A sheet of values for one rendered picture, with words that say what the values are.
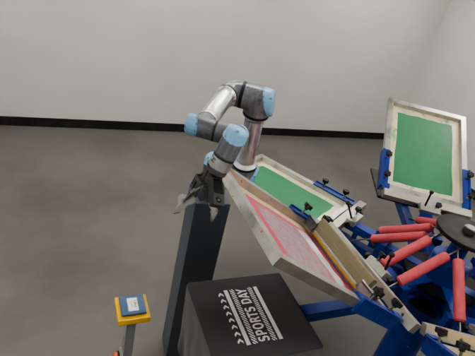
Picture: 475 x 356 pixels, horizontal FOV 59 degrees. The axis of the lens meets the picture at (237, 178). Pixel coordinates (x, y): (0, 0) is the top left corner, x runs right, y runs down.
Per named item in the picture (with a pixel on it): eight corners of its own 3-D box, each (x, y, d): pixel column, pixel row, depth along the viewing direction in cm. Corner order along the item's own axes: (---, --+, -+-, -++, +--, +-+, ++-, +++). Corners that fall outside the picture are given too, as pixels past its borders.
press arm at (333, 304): (225, 337, 181) (227, 328, 178) (220, 325, 186) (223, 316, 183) (432, 300, 231) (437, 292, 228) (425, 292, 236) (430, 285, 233)
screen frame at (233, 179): (272, 265, 125) (280, 257, 125) (213, 167, 171) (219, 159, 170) (389, 325, 173) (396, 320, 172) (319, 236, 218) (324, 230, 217)
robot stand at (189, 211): (162, 336, 277) (189, 184, 218) (189, 334, 282) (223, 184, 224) (165, 360, 262) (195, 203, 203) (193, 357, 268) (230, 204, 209)
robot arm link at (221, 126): (222, 117, 149) (215, 123, 138) (252, 126, 148) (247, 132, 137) (217, 138, 151) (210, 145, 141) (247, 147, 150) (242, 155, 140)
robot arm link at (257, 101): (228, 171, 214) (247, 75, 178) (256, 180, 212) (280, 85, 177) (222, 186, 205) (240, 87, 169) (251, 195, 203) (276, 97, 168)
